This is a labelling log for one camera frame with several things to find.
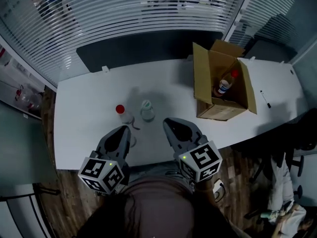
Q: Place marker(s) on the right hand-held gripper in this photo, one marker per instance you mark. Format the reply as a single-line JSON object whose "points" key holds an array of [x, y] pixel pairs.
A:
{"points": [[200, 160]]}

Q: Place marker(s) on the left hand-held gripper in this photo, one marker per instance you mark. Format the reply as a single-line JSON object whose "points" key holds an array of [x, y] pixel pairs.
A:
{"points": [[99, 173]]}

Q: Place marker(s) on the red-capped clear bottle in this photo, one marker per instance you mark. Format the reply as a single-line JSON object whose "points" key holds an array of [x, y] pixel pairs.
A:
{"points": [[120, 109], [224, 87], [133, 142]]}

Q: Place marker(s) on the white-green capped clear bottle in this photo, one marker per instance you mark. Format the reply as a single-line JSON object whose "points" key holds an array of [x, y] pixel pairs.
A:
{"points": [[147, 113]]}

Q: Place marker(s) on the brown cardboard box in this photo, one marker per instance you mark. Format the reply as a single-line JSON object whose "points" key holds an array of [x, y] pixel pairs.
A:
{"points": [[201, 78]]}

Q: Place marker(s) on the person's right forearm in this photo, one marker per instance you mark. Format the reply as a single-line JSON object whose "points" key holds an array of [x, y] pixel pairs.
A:
{"points": [[205, 190]]}

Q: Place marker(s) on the person's grey trousers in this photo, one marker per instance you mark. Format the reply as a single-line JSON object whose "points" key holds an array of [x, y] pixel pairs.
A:
{"points": [[153, 168]]}

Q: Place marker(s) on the white table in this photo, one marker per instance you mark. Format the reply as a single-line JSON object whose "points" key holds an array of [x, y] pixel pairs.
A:
{"points": [[86, 95]]}

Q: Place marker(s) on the white power bank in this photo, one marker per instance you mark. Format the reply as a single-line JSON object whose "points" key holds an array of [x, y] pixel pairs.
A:
{"points": [[217, 185]]}

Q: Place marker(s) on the person's mauve shirt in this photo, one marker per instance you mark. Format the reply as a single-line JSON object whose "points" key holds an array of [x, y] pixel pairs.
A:
{"points": [[158, 212]]}

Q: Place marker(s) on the black marker pen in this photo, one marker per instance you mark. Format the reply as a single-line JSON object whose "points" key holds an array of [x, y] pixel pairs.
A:
{"points": [[265, 98]]}

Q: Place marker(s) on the long dark desk partition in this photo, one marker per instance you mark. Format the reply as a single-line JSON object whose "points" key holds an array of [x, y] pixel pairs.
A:
{"points": [[148, 48]]}

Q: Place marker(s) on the whiteboard on black stand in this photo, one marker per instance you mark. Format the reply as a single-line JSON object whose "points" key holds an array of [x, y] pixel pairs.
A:
{"points": [[15, 212]]}

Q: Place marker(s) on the white storage shelf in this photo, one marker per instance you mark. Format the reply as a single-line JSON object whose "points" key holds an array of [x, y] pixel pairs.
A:
{"points": [[10, 78]]}

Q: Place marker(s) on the short dark desk partition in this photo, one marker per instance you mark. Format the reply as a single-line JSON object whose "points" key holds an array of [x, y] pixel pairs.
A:
{"points": [[272, 51]]}

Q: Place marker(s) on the white horizontal blinds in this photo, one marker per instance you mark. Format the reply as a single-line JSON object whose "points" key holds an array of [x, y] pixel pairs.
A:
{"points": [[272, 6], [111, 9]]}

